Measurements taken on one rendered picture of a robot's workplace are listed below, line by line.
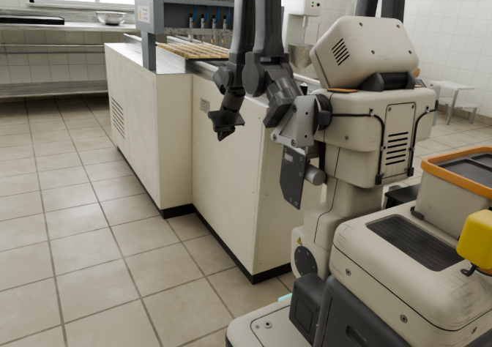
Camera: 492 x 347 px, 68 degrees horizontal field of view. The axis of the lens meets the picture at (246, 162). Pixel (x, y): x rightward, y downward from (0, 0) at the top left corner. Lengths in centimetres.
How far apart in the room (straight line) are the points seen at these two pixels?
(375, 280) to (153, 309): 115
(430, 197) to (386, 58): 33
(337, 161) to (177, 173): 125
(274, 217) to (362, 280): 90
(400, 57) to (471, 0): 473
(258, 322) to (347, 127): 68
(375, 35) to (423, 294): 56
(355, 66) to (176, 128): 127
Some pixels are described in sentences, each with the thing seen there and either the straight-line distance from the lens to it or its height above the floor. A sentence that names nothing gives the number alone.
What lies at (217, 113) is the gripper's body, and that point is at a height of 86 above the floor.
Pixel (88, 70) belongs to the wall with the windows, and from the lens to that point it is 494.
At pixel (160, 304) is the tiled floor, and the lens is 167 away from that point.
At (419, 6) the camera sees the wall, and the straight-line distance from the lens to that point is 603.
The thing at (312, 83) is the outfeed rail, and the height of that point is 89.
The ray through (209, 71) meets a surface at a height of 88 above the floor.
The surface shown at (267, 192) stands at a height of 49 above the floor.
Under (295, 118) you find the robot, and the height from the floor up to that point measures 96.
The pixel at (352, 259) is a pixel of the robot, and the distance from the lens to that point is 70.
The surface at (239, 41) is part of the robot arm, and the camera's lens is 99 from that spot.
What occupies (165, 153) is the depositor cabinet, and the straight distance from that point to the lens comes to 198.
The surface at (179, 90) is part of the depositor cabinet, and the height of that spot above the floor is 75.
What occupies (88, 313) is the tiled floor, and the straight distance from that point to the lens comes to 170.
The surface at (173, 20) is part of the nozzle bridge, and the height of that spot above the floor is 108.
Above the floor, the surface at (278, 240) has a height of 24.
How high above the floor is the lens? 117
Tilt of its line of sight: 23 degrees down
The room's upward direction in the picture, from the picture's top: 4 degrees clockwise
